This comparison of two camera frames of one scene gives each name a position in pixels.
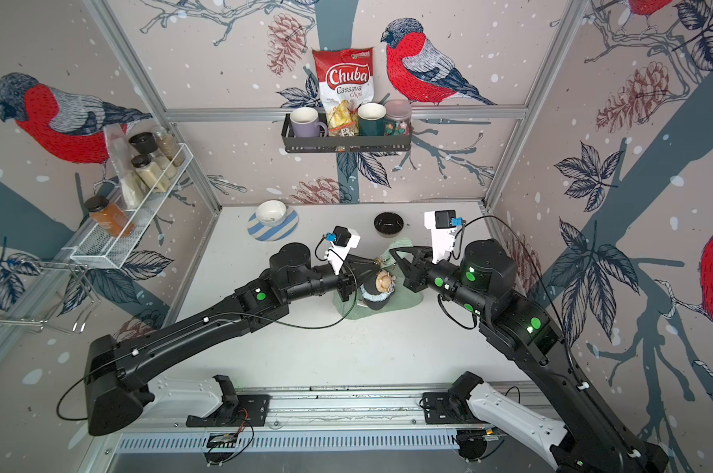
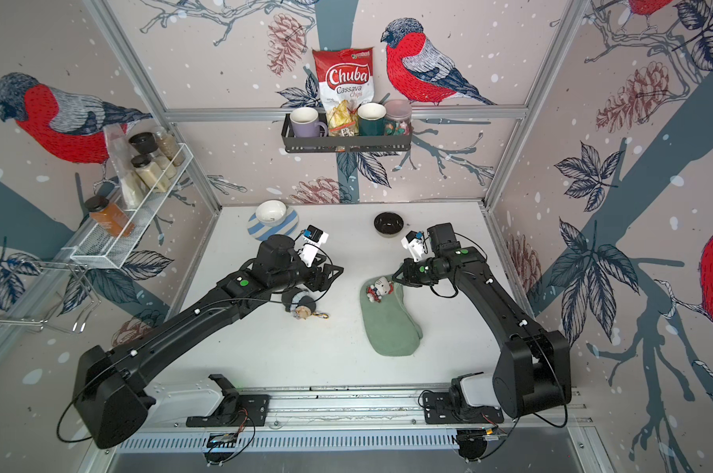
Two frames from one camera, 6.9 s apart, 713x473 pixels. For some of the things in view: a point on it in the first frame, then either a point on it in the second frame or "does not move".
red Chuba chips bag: [347, 81] does not move
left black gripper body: [345, 280] to [312, 279]
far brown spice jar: [170, 147] does not move
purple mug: [304, 122] does not move
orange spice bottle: [110, 216] does not move
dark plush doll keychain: [376, 290] to [300, 305]
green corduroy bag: [403, 297] to [390, 327]
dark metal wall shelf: [341, 144] does not move
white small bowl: [271, 212] does not move
